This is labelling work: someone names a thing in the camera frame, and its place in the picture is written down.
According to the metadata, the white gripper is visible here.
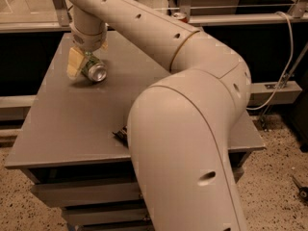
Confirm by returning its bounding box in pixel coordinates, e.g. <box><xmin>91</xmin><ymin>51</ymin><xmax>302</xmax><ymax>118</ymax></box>
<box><xmin>66</xmin><ymin>7</ymin><xmax>108</xmax><ymax>80</ymax></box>

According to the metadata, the green soda can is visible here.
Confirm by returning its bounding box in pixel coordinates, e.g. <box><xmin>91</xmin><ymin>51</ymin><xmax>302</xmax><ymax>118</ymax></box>
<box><xmin>82</xmin><ymin>52</ymin><xmax>107</xmax><ymax>83</ymax></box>

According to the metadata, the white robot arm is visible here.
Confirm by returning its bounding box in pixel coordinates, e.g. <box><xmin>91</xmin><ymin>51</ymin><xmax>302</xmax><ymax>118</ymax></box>
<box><xmin>69</xmin><ymin>0</ymin><xmax>251</xmax><ymax>231</ymax></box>

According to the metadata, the orange soda can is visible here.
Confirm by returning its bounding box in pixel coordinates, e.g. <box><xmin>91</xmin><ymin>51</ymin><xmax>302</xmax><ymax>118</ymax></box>
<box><xmin>171</xmin><ymin>12</ymin><xmax>188</xmax><ymax>23</ymax></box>

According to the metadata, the black snack bag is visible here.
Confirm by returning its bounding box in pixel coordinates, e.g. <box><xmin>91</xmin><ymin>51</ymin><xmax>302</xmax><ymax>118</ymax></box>
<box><xmin>113</xmin><ymin>126</ymin><xmax>127</xmax><ymax>142</ymax></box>

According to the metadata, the grey drawer cabinet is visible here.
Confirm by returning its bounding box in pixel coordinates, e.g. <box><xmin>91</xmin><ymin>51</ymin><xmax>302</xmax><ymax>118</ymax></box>
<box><xmin>6</xmin><ymin>32</ymin><xmax>262</xmax><ymax>231</ymax></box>

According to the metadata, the black caster wheel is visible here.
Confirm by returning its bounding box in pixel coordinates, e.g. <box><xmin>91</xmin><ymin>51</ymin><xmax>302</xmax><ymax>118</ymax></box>
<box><xmin>292</xmin><ymin>176</ymin><xmax>308</xmax><ymax>201</ymax></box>

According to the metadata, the white cable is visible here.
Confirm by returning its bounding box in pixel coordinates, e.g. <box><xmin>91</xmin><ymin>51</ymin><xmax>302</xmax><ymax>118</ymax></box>
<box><xmin>245</xmin><ymin>11</ymin><xmax>295</xmax><ymax>112</ymax></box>

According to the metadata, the metal railing frame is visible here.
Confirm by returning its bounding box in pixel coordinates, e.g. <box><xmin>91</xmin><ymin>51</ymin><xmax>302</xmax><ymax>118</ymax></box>
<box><xmin>0</xmin><ymin>0</ymin><xmax>307</xmax><ymax>32</ymax></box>

